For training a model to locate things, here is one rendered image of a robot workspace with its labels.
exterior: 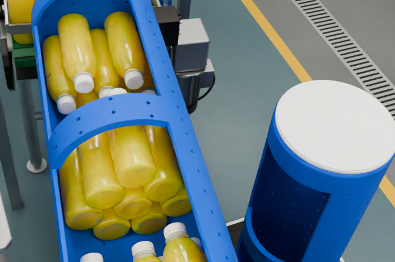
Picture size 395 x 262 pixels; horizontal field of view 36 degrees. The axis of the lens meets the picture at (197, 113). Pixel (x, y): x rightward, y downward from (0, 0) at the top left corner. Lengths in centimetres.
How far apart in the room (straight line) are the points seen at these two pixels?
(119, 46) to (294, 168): 46
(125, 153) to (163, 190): 11
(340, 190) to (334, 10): 227
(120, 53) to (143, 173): 34
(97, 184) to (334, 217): 60
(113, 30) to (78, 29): 8
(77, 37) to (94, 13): 14
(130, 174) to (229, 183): 149
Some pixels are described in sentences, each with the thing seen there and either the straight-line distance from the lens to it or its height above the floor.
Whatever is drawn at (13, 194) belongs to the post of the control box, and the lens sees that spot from 236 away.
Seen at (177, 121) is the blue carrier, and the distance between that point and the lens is 108.
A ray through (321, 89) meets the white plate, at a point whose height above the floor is 104.
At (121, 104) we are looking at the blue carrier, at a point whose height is 123.
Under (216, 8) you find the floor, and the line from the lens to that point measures 335.
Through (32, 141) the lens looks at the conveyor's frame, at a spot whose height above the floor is 18.
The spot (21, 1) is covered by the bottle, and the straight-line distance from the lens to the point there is 161.
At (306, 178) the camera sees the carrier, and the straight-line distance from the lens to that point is 133.
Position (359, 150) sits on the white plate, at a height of 104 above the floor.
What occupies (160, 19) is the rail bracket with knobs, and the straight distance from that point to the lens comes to 162.
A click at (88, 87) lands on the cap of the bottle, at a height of 111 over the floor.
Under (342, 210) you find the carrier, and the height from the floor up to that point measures 89.
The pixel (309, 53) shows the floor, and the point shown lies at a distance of 318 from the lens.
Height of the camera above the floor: 200
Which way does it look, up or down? 47 degrees down
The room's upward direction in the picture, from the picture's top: 8 degrees clockwise
